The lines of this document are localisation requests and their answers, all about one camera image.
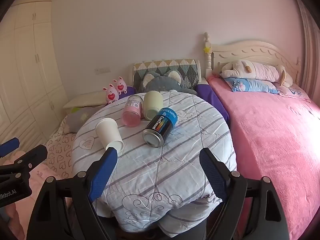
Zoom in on pale green cup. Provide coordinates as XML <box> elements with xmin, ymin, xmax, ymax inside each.
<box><xmin>143</xmin><ymin>90</ymin><xmax>163</xmax><ymax>121</ymax></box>

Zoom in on white paper cup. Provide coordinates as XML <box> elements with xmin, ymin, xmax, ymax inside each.
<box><xmin>95</xmin><ymin>118</ymin><xmax>124</xmax><ymax>155</ymax></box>

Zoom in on pink clear plastic cup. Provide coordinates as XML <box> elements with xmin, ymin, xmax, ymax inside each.
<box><xmin>121</xmin><ymin>95</ymin><xmax>143</xmax><ymax>127</ymax></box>

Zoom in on heart pattern bed sheet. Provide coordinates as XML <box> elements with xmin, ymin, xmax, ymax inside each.
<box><xmin>44</xmin><ymin>117</ymin><xmax>76</xmax><ymax>179</ymax></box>

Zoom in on cream wardrobe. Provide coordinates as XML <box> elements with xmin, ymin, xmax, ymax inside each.
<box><xmin>1</xmin><ymin>1</ymin><xmax>68</xmax><ymax>151</ymax></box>

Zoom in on grey flower pillow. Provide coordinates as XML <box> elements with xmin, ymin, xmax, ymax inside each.
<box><xmin>63</xmin><ymin>106</ymin><xmax>103</xmax><ymax>134</ymax></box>

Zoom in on pink fleece blanket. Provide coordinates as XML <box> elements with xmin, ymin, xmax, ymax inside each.
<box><xmin>208</xmin><ymin>76</ymin><xmax>319</xmax><ymax>239</ymax></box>

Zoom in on striped light blue quilt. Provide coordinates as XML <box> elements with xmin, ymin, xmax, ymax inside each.
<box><xmin>71</xmin><ymin>91</ymin><xmax>237</xmax><ymax>237</ymax></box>

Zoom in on front pink bunny toy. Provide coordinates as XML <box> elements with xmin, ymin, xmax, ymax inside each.
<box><xmin>103</xmin><ymin>84</ymin><xmax>119</xmax><ymax>105</ymax></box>

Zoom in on pink bunny toy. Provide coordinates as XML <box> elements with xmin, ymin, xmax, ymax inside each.
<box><xmin>113</xmin><ymin>76</ymin><xmax>127</xmax><ymax>95</ymax></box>
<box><xmin>103</xmin><ymin>84</ymin><xmax>119</xmax><ymax>105</ymax></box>

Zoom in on blue black CoolTowel can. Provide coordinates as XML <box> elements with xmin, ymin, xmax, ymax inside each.
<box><xmin>142</xmin><ymin>107</ymin><xmax>178</xmax><ymax>147</ymax></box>

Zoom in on rear pink bunny toy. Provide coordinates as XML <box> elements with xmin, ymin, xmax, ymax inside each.
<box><xmin>113</xmin><ymin>76</ymin><xmax>127</xmax><ymax>95</ymax></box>

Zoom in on blue cartoon pillow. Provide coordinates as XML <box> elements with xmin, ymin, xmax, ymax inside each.
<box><xmin>224</xmin><ymin>77</ymin><xmax>279</xmax><ymax>94</ymax></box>

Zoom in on pink curtain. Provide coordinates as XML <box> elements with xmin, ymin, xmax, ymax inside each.
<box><xmin>297</xmin><ymin>0</ymin><xmax>319</xmax><ymax>105</ymax></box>

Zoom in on white pink plush dog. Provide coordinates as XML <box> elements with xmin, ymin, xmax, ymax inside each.
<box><xmin>220</xmin><ymin>60</ymin><xmax>293</xmax><ymax>88</ymax></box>

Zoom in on grey cat plush cushion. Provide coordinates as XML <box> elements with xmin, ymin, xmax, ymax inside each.
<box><xmin>138</xmin><ymin>70</ymin><xmax>197</xmax><ymax>95</ymax></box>

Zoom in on quilted diamond pattern headboard cover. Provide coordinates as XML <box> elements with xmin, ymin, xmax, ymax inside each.
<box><xmin>132</xmin><ymin>59</ymin><xmax>202</xmax><ymax>91</ymax></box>

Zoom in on cream wooden bed headboard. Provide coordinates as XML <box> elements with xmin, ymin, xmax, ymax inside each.
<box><xmin>202</xmin><ymin>32</ymin><xmax>301</xmax><ymax>85</ymax></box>

